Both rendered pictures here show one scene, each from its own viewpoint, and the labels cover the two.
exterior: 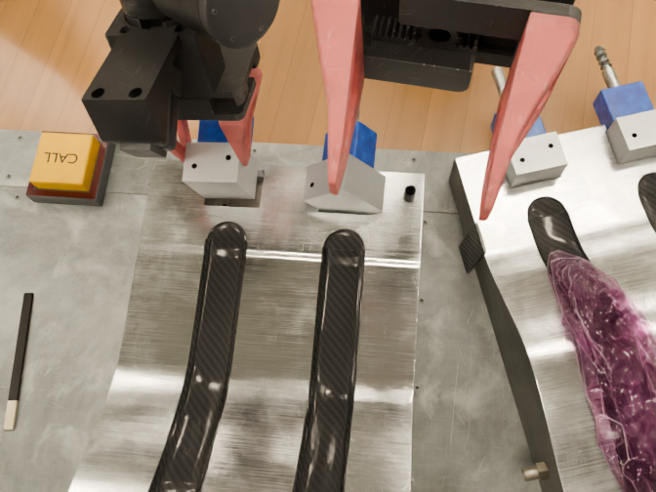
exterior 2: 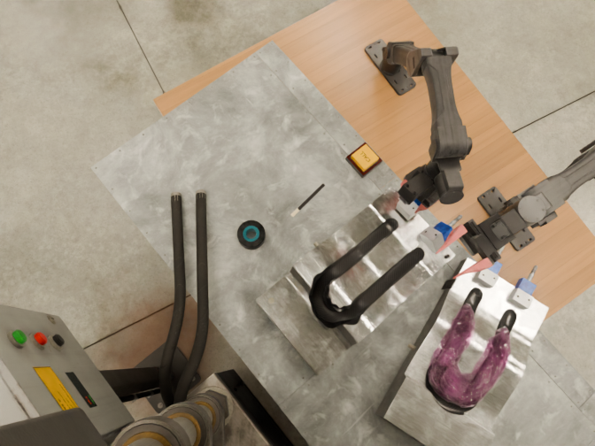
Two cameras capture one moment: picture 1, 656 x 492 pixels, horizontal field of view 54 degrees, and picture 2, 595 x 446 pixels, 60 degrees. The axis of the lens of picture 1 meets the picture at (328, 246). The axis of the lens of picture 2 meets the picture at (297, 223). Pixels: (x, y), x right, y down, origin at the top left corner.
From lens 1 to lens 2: 0.89 m
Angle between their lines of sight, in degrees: 8
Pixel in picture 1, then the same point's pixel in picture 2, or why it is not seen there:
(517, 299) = (447, 305)
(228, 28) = (444, 199)
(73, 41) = (395, 119)
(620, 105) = (523, 286)
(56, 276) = (334, 186)
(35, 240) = (336, 171)
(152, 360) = (349, 235)
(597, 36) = (544, 262)
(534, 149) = (489, 275)
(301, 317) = (392, 259)
